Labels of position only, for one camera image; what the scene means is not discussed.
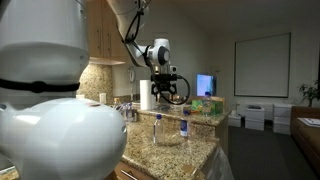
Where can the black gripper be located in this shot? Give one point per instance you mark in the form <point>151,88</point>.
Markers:
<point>163,83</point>

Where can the blue-cap water bottle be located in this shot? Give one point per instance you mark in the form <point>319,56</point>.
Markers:
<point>158,130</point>

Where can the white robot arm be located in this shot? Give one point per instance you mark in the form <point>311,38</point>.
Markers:
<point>48,133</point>

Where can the wooden counter drawer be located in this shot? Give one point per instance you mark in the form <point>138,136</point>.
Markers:
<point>127,172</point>

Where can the clear plastic bin bag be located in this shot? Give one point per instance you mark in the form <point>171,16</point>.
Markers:
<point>217,166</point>

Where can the white paper towel roll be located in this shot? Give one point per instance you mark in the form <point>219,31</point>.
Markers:
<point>147,99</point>

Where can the front blue-label water bottle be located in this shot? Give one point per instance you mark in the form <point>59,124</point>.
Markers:
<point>185,124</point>

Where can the bright monitor screen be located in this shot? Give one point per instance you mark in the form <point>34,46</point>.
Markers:
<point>205,83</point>

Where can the water bottle on upper ledge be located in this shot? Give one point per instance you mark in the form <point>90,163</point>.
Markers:
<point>206,104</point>

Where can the green tissue box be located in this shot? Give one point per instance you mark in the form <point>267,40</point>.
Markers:
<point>216,107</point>

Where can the white projector screen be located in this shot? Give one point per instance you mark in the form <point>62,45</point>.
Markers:
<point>262,66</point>

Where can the brown wooden desk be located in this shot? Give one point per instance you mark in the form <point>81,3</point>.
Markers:
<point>307,137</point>

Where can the potted plant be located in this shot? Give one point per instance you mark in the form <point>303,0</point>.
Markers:
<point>310,92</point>

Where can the wooden wall cabinet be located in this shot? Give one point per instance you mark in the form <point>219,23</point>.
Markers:
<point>105,46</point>

